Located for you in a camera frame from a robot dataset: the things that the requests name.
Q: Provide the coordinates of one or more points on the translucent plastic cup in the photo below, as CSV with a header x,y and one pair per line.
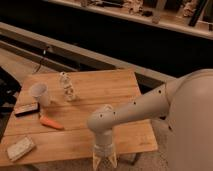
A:
x,y
39,92

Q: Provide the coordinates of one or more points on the beige sponge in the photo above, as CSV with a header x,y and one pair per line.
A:
x,y
20,148

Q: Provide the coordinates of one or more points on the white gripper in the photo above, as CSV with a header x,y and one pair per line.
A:
x,y
103,151

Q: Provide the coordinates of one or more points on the wooden shelf with clutter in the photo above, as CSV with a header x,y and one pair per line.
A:
x,y
136,11

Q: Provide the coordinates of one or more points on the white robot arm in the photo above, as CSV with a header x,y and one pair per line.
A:
x,y
187,103

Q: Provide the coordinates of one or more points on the orange carrot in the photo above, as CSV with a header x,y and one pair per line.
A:
x,y
50,123

